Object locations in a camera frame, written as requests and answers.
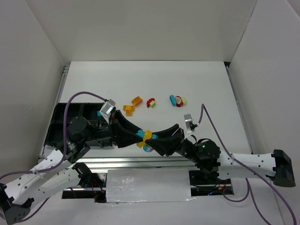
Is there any black compartment tray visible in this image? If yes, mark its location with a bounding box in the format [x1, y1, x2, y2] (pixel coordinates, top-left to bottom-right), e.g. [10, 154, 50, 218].
[44, 103, 103, 150]

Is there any orange L-shaped lego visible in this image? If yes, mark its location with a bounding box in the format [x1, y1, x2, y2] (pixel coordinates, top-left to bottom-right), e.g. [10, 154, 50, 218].
[123, 105, 135, 116]

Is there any yellow lego brick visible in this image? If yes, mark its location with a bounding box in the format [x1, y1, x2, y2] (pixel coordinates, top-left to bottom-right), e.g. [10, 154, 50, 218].
[136, 130, 152, 148]

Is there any orange printed lego brick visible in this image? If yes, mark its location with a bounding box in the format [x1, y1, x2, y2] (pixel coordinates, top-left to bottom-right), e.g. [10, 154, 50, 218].
[131, 96, 143, 107]

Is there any blue cupcake lego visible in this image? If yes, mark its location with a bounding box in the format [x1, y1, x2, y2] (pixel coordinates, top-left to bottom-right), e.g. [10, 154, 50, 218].
[143, 144, 153, 152]

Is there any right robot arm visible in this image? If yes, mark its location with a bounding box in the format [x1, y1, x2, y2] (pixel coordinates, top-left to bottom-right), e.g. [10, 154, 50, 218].
[145, 124, 296, 188]

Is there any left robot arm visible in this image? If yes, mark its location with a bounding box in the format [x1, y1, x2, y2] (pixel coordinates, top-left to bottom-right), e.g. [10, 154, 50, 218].
[0, 110, 143, 225]

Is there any small lime lego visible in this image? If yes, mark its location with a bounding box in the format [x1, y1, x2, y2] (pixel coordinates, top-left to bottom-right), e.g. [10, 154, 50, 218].
[149, 101, 156, 108]

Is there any lime lego by flower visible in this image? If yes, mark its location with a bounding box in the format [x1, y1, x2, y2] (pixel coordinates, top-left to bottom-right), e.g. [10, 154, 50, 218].
[181, 97, 186, 106]

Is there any red arch lego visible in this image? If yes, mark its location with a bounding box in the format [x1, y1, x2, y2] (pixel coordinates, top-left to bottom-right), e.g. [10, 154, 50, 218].
[146, 98, 155, 108]

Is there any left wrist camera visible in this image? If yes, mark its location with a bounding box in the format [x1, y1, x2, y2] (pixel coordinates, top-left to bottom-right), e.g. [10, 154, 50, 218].
[100, 99, 115, 123]

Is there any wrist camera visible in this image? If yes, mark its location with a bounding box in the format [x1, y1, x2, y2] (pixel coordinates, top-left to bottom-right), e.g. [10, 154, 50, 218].
[100, 99, 115, 123]
[184, 114, 199, 131]

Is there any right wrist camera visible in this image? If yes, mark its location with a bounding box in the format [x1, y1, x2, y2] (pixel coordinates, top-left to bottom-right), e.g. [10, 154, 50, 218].
[184, 114, 199, 131]

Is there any aluminium front rail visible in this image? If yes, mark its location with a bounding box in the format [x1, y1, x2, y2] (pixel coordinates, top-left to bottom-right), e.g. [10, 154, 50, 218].
[77, 157, 195, 170]

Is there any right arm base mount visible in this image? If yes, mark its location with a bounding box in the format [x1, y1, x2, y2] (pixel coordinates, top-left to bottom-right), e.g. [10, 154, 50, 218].
[188, 170, 234, 197]

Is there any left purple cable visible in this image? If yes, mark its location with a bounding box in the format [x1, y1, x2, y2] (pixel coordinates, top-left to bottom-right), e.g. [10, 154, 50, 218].
[0, 91, 110, 223]

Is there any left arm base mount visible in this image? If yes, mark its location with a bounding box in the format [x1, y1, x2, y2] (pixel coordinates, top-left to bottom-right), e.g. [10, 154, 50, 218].
[61, 172, 107, 203]

